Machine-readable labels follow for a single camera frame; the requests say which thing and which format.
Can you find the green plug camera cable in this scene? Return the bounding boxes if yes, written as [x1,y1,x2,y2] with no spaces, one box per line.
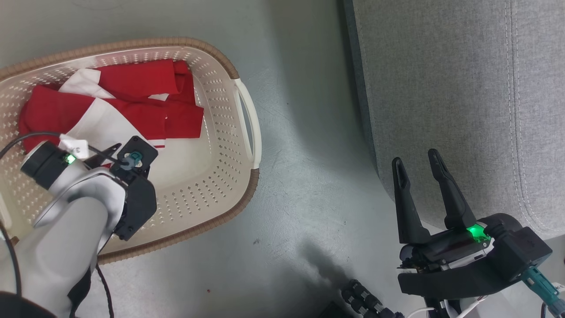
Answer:
[522,266,565,318]

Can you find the white cable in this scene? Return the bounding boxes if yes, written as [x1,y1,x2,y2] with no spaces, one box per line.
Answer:
[406,295,488,318]

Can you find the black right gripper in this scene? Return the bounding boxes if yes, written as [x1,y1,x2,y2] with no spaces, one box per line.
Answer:
[392,148,524,272]

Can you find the white perforated basket brown rim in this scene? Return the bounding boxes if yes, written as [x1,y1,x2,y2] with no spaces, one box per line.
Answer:
[0,37,262,265]

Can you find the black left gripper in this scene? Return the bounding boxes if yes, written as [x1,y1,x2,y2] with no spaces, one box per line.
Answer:
[21,141,122,190]

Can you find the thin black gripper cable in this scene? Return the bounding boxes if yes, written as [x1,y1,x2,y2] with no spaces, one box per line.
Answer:
[0,132,64,160]

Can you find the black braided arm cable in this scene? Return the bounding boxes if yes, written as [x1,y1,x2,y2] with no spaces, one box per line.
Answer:
[94,263,116,318]

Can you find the black ribbed conduit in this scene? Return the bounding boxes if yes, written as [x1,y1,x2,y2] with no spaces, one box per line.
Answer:
[341,279,404,318]

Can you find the grey fabric sofa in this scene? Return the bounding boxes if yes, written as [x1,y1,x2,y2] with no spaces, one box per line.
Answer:
[342,0,565,241]

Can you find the red and white garment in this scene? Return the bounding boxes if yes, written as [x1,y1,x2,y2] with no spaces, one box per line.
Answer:
[18,59,204,168]

